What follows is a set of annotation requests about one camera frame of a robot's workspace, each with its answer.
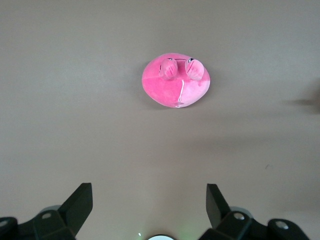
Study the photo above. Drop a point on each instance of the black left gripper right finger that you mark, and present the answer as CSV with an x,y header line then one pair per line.
x,y
225,220

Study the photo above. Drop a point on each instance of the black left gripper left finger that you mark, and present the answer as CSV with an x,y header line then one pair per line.
x,y
67,215

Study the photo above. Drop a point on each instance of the pink round plush toy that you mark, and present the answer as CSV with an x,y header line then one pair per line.
x,y
170,87

